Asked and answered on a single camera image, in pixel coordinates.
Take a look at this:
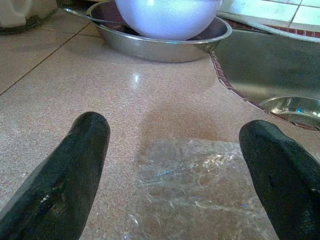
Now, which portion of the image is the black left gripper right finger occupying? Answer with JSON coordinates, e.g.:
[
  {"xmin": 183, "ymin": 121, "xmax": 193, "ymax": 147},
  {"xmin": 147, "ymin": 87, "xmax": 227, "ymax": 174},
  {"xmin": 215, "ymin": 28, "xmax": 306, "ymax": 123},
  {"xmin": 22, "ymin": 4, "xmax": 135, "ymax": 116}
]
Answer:
[{"xmin": 238, "ymin": 120, "xmax": 320, "ymax": 240}]

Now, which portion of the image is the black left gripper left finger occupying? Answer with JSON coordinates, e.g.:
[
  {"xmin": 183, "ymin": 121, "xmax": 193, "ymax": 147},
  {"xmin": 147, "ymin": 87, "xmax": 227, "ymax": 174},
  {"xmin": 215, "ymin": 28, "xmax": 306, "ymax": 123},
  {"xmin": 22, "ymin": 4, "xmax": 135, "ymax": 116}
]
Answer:
[{"xmin": 0, "ymin": 111, "xmax": 111, "ymax": 240}]

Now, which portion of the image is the large purple plastic bowl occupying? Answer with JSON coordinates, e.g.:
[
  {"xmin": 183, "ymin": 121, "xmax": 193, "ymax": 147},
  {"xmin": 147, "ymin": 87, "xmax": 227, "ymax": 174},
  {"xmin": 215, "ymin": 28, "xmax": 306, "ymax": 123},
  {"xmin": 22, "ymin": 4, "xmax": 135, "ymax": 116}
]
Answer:
[{"xmin": 114, "ymin": 0, "xmax": 223, "ymax": 41}]

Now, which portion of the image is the stainless steel kitchen sink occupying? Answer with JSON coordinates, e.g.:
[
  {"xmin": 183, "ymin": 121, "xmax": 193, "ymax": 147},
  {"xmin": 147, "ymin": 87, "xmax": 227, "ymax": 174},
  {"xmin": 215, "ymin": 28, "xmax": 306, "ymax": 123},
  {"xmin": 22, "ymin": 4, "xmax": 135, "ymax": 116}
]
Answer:
[{"xmin": 209, "ymin": 24, "xmax": 320, "ymax": 131}]

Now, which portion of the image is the stainless steel bowl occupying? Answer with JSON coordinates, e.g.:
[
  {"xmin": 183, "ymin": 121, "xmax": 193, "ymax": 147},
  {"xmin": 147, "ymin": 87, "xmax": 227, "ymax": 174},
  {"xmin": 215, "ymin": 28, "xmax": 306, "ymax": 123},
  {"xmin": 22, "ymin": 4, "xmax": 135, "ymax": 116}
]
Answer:
[{"xmin": 259, "ymin": 96, "xmax": 320, "ymax": 126}]

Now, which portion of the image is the clear bubble wrap sheet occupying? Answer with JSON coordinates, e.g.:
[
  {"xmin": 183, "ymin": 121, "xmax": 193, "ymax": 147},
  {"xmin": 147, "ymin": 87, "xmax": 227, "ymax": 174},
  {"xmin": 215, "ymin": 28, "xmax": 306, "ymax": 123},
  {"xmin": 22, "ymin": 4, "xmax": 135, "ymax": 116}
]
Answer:
[{"xmin": 124, "ymin": 138, "xmax": 280, "ymax": 240}]

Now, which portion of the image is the round stainless steel plate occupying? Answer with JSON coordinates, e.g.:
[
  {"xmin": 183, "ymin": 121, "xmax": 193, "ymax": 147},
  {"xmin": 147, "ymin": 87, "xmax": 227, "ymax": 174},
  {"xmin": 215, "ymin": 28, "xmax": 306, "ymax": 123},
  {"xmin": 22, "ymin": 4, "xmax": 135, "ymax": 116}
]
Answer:
[{"xmin": 86, "ymin": 1, "xmax": 233, "ymax": 63}]

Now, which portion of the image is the glass blender jar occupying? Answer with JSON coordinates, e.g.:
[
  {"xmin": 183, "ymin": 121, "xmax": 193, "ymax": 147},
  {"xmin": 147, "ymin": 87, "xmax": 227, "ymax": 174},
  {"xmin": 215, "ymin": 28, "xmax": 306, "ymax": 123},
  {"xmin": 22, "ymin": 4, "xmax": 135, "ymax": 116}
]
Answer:
[{"xmin": 0, "ymin": 0, "xmax": 59, "ymax": 35}]

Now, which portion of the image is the white drain hose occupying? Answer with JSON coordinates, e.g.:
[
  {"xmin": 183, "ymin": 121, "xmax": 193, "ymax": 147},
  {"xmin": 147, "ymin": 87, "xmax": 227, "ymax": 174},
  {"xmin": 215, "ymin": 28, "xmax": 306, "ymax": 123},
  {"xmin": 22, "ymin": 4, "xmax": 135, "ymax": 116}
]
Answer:
[{"xmin": 216, "ymin": 11, "xmax": 320, "ymax": 43}]

